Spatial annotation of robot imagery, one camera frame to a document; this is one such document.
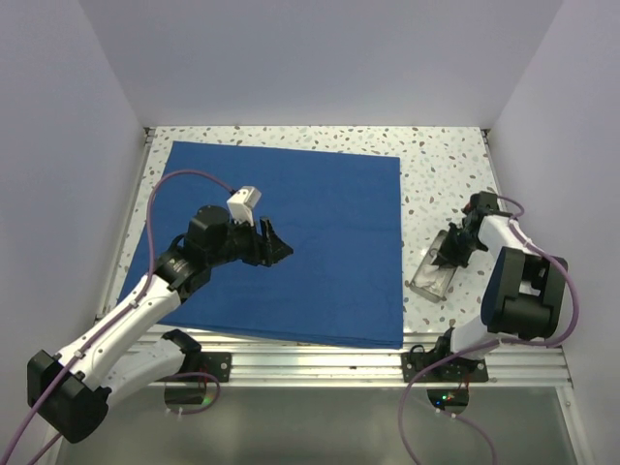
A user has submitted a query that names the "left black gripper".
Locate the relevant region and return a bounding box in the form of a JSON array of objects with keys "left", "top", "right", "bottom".
[{"left": 207, "top": 212, "right": 293, "bottom": 267}]

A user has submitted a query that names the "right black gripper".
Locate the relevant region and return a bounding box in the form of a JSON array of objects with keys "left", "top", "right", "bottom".
[{"left": 431, "top": 222, "right": 484, "bottom": 269}]

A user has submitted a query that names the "metal instrument tray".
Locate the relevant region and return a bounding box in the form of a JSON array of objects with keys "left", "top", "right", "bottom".
[{"left": 409, "top": 230, "right": 457, "bottom": 303}]

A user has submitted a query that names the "blue surgical drape cloth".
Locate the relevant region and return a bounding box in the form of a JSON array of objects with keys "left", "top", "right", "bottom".
[{"left": 121, "top": 141, "right": 403, "bottom": 349}]

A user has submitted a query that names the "white gauze pad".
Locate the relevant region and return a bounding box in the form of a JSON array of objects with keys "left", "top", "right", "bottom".
[{"left": 414, "top": 267, "right": 450, "bottom": 294}]

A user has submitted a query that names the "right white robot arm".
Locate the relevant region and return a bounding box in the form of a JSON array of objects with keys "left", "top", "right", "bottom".
[{"left": 425, "top": 191, "right": 574, "bottom": 381}]

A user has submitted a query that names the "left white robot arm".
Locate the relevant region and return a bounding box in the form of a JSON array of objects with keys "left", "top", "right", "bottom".
[{"left": 27, "top": 205, "right": 294, "bottom": 444}]

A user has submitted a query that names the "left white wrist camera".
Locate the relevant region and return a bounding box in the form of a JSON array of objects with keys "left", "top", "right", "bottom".
[{"left": 227, "top": 186, "right": 262, "bottom": 226}]

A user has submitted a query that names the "aluminium frame rail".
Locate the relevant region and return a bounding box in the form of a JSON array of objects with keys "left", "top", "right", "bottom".
[{"left": 65, "top": 333, "right": 573, "bottom": 388}]

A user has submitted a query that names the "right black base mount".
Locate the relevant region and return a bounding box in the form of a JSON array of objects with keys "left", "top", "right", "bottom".
[{"left": 400, "top": 344, "right": 489, "bottom": 384}]

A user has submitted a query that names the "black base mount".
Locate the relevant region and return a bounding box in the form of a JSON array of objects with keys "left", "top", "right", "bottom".
[
  {"left": 196, "top": 352, "right": 233, "bottom": 383},
  {"left": 400, "top": 344, "right": 489, "bottom": 384}
]

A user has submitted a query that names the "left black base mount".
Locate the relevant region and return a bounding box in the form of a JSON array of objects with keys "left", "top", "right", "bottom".
[{"left": 196, "top": 352, "right": 233, "bottom": 383}]

